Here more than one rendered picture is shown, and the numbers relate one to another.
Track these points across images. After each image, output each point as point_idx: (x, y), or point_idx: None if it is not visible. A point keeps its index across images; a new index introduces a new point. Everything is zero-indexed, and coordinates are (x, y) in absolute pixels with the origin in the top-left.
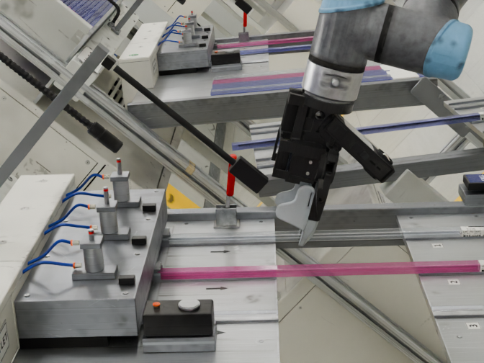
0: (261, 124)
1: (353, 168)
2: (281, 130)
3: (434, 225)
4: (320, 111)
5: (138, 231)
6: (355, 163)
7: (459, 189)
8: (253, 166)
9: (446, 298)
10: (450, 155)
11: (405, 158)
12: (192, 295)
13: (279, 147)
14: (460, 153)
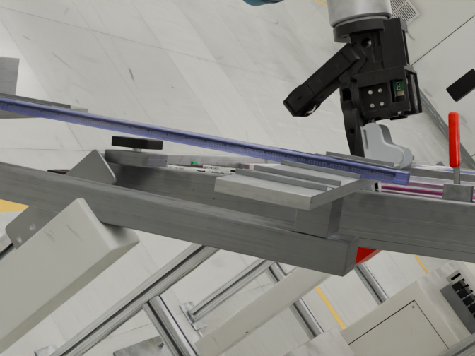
0: (285, 188)
1: (187, 200)
2: (410, 65)
3: None
4: (367, 42)
5: None
6: (164, 203)
7: (152, 158)
8: (459, 78)
9: None
10: (30, 169)
11: (85, 184)
12: None
13: (416, 78)
14: (7, 166)
